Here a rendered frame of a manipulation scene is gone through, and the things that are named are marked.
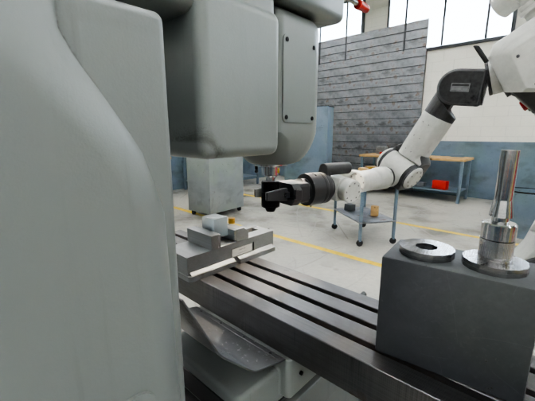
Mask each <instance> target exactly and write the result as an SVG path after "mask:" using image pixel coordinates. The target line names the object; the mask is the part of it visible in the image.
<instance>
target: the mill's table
mask: <svg viewBox="0 0 535 401"><path fill-rule="evenodd" d="M178 291H179V293H180V294H182V295H184V296H186V297H187V298H189V299H190V300H192V301H194V302H196V303H197V304H198V305H200V306H203V307H204V308H206V309H207V310H209V311H211V312H212V313H214V314H216V315H217V316H219V317H221V318H223V319H225V320H226V321H228V322H229V323H231V324H233V325H235V326H236V327H238V328H239V329H242V330H243V331H245V332H246V333H248V334H250V335H252V336H253V337H255V338H256V339H258V340H260V341H262V342H263V343H265V344H266V345H269V346H270V347H272V348H273V349H275V350H277V351H278V352H281V353H282V354H283V355H285V356H287V357H289V358H291V359H292V360H294V361H295V362H297V363H299V364H301V365H302V366H304V367H305V368H308V369H309V370H311V371H312V372H314V373H316V374H318V375H319V376H321V377H322V378H324V379H326V380H328V381H330V382H331V383H333V384H335V385H336V386H338V387H340V388H341V389H343V390H344V391H347V392H349V393H350V394H351V395H353V396H355V397H357V398H358V399H360V400H361V401H506V400H504V399H500V398H498V397H496V396H493V395H490V394H488V393H485V392H483V391H480V390H478V389H475V388H473V387H469V386H467V385H465V384H463V383H459V382H457V381H454V380H451V379H449V378H447V377H444V376H441V375H439V374H436V373H434V372H430V371H428V370H426V369H424V368H420V367H418V366H415V365H414V364H410V363H408V362H405V361H403V360H400V359H397V358H396V357H393V356H390V355H387V354H385V353H383V352H379V351H377V350H376V349H375V344H376V334H377V314H378V303H379V300H376V299H374V298H371V297H368V296H365V295H363V294H359V293H357V292H354V291H352V290H348V289H346V288H343V287H340V286H336V285H334V284H332V283H329V282H325V281H323V280H321V279H318V278H314V277H312V276H309V275H307V274H303V273H301V272H298V271H294V270H292V269H290V268H287V267H283V266H280V265H279V264H276V263H272V262H269V261H267V260H265V259H261V258H255V259H252V260H249V261H247V262H245V263H242V264H240V263H236V266H234V267H231V268H229V269H227V270H224V271H221V272H218V273H216V274H213V275H210V276H208V277H206V278H203V279H200V280H198V281H196V282H187V281H185V280H183V279H182V278H179V277H178ZM524 401H535V356H534V355H533V356H532V361H531V365H530V370H529V378H528V382H527V386H526V391H525V398H524Z"/></svg>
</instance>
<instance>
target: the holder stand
mask: <svg viewBox="0 0 535 401"><path fill-rule="evenodd" d="M477 253H478V249H473V250H467V251H462V250H458V249H454V248H453V247H452V246H450V245H448V244H445V243H442V242H439V241H435V240H431V239H400V240H399V241H398V242H397V243H396V244H395V245H394V246H393V247H392V248H391V249H390V250H389V251H387V252H386V253H385V254H384V255H383V257H382V261H381V282H380V293H379V303H378V314H377V334H376V344H375V349H376V350H377V351H379V352H383V353H385V354H387V355H390V356H393V357H396V358H397V359H400V360H403V361H405V362H408V363H410V364H414V365H415V366H418V367H420V368H424V369H426V370H428V371H430V372H434V373H436V374H439V375H441V376H444V377H447V378H449V379H451V380H454V381H457V382H459V383H463V384H465V385H467V386H469V387H473V388H475V389H478V390H480V391H483V392H485V393H488V394H490V395H493V396H496V397H498V398H500V399H504V400H506V401H524V398H525V391H526V386H527V382H528V378H529V370H530V365H531V361H532V356H533V349H534V345H535V263H528V262H526V261H525V260H524V259H521V258H519V257H517V256H514V257H513V262H512V263H511V264H506V265H502V264H495V263H488V262H486V261H483V260H481V259H479V258H478V257H477Z"/></svg>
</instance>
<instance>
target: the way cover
mask: <svg viewBox="0 0 535 401"><path fill-rule="evenodd" d="M179 304H180V318H181V329H182V330H184V331H185V332H186V333H188V334H189V335H190V336H191V337H193V338H194V339H195V340H197V341H199V342H200V343H201V344H203V345H204V346H205V347H206V348H208V349H210V350H211V351H213V352H215V353H216V354H217V355H218V356H220V357H221V358H222V359H224V360H227V361H229V362H231V363H233V364H235V365H237V366H239V367H242V368H244V369H246V370H248V371H250V372H259V371H261V370H264V369H265V368H269V367H271V366H272V365H275V364H278V363H280V362H282V361H285V360H286V359H284V358H282V357H281V356H279V355H278V354H276V353H274V352H273V351H271V350H270V349H268V348H266V347H264V346H263V345H261V344H259V343H258V342H256V341H255V342H254V340H253V339H251V338H250V337H247V336H246V335H244V334H243V333H241V332H239V331H238V330H236V329H234V328H233V327H231V326H230V325H227V324H226V323H224V322H223V321H221V320H219V319H218V318H216V317H214V316H213V315H211V314H210V313H207V312H206V311H204V310H203V309H201V308H199V307H198V306H194V307H188V306H187V305H186V303H185V302H184V300H183V299H180V298H179ZM195 307H196V308H195ZM203 314H204V315H203ZM222 322H223V323H222ZM235 334H236V335H235ZM246 339H247V340H246ZM226 342H227V343H226ZM214 345H215V346H214ZM249 345H250V346H249ZM258 347H259V348H258ZM237 349H239V350H237ZM228 352H230V353H228ZM222 353H223V354H222ZM245 355H246V356H245ZM233 357H234V358H233ZM242 357H243V358H242ZM256 361H257V362H256Z"/></svg>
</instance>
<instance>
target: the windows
mask: <svg viewBox="0 0 535 401"><path fill-rule="evenodd" d="M517 10H518V9H516V10H515V11H514V12H513V13H512V14H511V15H509V16H508V17H506V18H503V17H501V16H499V15H497V14H496V13H495V12H494V11H493V9H492V7H491V5H490V0H389V7H388V19H387V27H391V26H395V25H401V24H404V32H405V33H404V41H405V36H406V25H407V23H409V22H413V21H419V20H424V19H427V18H429V26H428V43H427V51H432V50H437V49H447V48H452V47H458V46H463V45H473V44H478V43H483V42H488V41H498V40H501V39H502V38H503V37H505V36H507V35H508V34H510V33H512V32H513V31H514V30H515V26H516V20H517ZM364 32H365V13H363V12H361V11H359V10H356V9H354V7H353V4H351V3H350V2H347V1H345V2H344V9H343V19H342V21H341V22H340V23H338V24H336V25H330V26H327V27H323V28H320V29H318V42H319V48H321V42H322V41H328V40H333V39H336V38H340V37H346V43H347V36H350V35H354V34H359V33H364Z"/></svg>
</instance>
